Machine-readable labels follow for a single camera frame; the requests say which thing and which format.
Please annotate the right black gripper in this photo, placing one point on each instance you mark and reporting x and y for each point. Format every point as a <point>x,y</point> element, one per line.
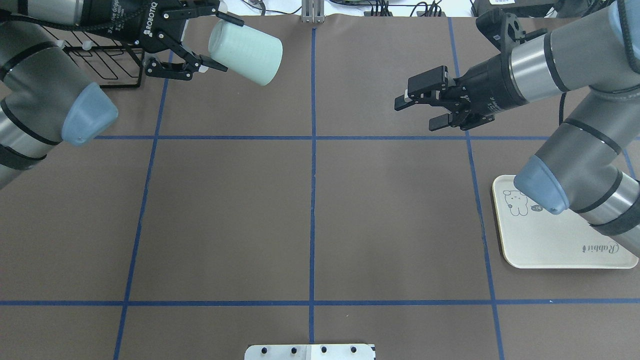
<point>484,86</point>

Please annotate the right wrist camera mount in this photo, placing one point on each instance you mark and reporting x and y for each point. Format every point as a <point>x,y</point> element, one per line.
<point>504,31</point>

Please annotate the cream rabbit tray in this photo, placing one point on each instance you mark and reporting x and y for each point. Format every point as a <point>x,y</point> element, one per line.
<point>533,238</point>

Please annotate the aluminium frame post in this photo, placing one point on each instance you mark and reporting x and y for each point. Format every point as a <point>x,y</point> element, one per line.
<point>312,11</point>

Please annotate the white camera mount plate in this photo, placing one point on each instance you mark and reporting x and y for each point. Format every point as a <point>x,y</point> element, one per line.
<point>327,351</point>

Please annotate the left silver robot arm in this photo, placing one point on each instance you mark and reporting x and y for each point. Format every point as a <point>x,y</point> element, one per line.
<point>51,100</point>

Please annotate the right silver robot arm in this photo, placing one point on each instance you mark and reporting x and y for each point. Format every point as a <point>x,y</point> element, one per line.
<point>573,169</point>

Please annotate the light green cup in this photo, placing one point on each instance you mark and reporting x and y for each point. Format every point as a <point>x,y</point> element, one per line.
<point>251,53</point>

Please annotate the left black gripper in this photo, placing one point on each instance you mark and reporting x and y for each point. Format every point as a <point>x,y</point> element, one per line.
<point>121,18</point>

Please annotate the black wire cup rack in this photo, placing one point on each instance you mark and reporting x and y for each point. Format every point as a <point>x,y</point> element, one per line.
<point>110,63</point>

